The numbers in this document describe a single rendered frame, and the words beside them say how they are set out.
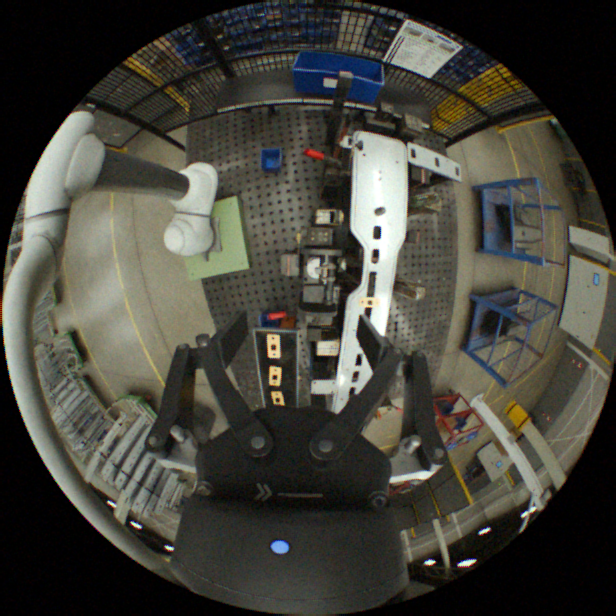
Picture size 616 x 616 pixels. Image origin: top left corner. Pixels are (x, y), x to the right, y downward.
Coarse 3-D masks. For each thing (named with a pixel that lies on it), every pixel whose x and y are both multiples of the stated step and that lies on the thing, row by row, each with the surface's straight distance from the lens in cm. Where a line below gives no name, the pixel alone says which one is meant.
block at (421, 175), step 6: (408, 168) 87; (414, 168) 85; (408, 174) 86; (414, 174) 84; (420, 174) 86; (426, 174) 88; (408, 180) 85; (414, 180) 84; (420, 180) 85; (426, 180) 87; (408, 186) 91; (414, 186) 90; (420, 186) 90
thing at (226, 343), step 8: (240, 312) 20; (232, 320) 19; (240, 320) 19; (224, 328) 17; (232, 328) 17; (240, 328) 19; (216, 336) 16; (224, 336) 16; (232, 336) 18; (240, 336) 20; (216, 344) 16; (224, 344) 16; (232, 344) 18; (240, 344) 20; (216, 352) 16; (224, 352) 16; (232, 352) 18; (224, 360) 16; (224, 368) 17
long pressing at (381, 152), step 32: (352, 160) 73; (384, 160) 77; (352, 192) 68; (384, 192) 72; (352, 224) 66; (384, 224) 70; (384, 256) 70; (384, 288) 72; (352, 320) 72; (384, 320) 76; (352, 352) 79; (352, 384) 92
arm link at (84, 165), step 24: (72, 120) 47; (72, 144) 45; (96, 144) 48; (48, 168) 44; (72, 168) 44; (96, 168) 47; (120, 168) 52; (144, 168) 58; (168, 168) 68; (192, 168) 83; (48, 192) 43; (72, 192) 45; (120, 192) 58; (144, 192) 61; (168, 192) 67; (192, 192) 74
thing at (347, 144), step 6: (348, 138) 51; (336, 144) 51; (342, 144) 51; (348, 144) 51; (354, 144) 51; (360, 144) 51; (348, 150) 51; (360, 150) 52; (342, 156) 55; (348, 156) 54; (342, 162) 58; (348, 162) 57; (342, 168) 61; (348, 168) 61
